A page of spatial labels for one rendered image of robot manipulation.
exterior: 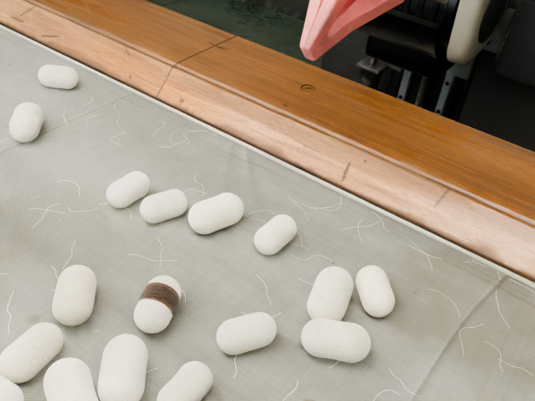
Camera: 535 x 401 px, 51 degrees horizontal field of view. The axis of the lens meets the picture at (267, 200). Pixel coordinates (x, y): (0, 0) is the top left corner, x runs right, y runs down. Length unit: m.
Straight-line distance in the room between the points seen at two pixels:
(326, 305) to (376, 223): 0.10
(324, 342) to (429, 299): 0.09
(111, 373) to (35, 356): 0.04
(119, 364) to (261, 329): 0.07
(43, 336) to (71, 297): 0.02
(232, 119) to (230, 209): 0.12
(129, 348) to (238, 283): 0.08
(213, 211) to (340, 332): 0.11
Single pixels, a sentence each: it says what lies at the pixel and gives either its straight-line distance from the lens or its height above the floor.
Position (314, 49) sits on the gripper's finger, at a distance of 0.33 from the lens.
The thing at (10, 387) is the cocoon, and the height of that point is 0.76.
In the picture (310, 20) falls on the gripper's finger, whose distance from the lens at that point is 0.33.
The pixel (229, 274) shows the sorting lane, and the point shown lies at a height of 0.74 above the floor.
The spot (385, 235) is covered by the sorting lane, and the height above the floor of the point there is 0.74.
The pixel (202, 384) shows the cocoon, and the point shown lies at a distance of 0.28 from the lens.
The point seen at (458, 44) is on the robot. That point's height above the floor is 0.69.
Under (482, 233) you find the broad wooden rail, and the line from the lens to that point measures 0.40.
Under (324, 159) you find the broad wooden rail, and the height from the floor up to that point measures 0.75.
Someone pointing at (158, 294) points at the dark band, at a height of 0.76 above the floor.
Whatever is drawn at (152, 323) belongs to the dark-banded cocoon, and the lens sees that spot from 0.30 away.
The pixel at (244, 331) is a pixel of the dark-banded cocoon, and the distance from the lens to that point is 0.29.
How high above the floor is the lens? 0.99
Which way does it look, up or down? 39 degrees down
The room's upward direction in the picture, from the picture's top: 7 degrees clockwise
